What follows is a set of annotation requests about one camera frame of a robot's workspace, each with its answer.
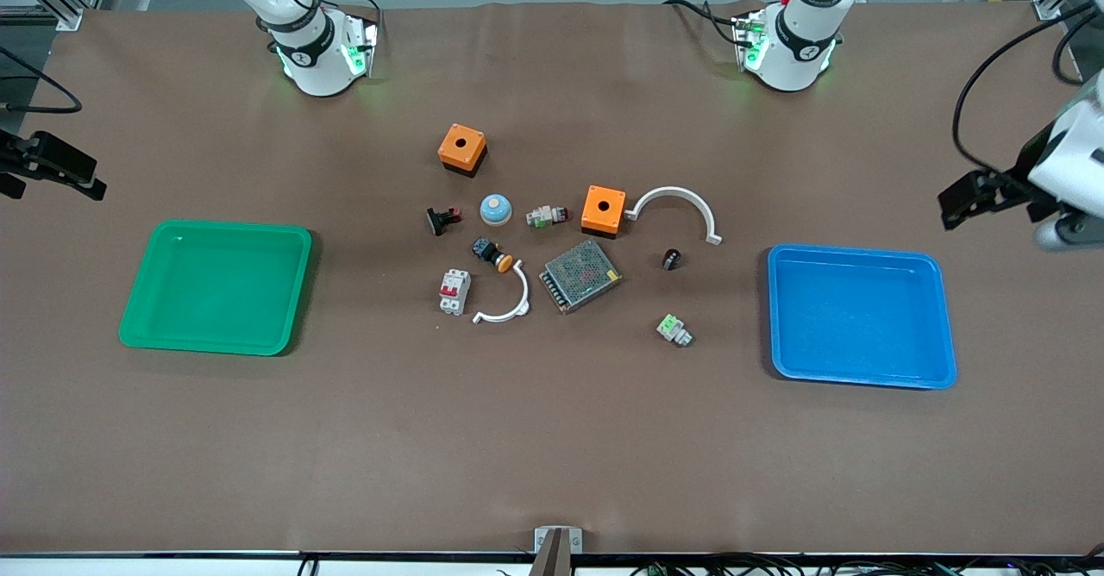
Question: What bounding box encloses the white breaker with red switch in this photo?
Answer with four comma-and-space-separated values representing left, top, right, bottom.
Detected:
438, 268, 473, 316

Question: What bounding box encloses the green plastic tray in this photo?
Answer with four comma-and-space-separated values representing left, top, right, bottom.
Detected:
118, 219, 313, 357

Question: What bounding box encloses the blue plastic tray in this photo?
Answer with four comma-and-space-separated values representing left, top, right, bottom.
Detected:
767, 244, 958, 390

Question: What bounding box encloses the large white curved clamp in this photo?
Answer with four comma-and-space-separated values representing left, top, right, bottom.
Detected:
624, 186, 724, 247

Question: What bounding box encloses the orange button box with hole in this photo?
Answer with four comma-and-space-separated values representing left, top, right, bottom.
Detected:
580, 185, 628, 239
437, 123, 489, 178

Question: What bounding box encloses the metal mesh power supply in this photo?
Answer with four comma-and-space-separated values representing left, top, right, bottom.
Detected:
539, 240, 623, 315

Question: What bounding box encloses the black button with orange cap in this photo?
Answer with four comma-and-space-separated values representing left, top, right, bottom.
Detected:
472, 237, 515, 273

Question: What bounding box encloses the small white curved clamp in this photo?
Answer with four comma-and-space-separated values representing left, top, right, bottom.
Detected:
472, 259, 531, 325

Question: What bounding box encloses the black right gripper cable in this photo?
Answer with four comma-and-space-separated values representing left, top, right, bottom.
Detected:
0, 46, 84, 115

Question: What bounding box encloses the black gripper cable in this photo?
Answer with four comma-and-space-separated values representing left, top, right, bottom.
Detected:
952, 3, 1096, 182
0, 46, 84, 115

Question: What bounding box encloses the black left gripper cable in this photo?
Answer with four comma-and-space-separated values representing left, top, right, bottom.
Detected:
952, 3, 1096, 182

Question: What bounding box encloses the black left arm base cable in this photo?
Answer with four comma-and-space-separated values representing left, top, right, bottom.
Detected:
662, 0, 744, 47

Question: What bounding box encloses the black cable bundle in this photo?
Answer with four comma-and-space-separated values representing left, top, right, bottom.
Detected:
630, 550, 1104, 576

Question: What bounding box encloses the grey metal camera bracket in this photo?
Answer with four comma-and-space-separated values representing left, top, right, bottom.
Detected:
534, 526, 583, 576

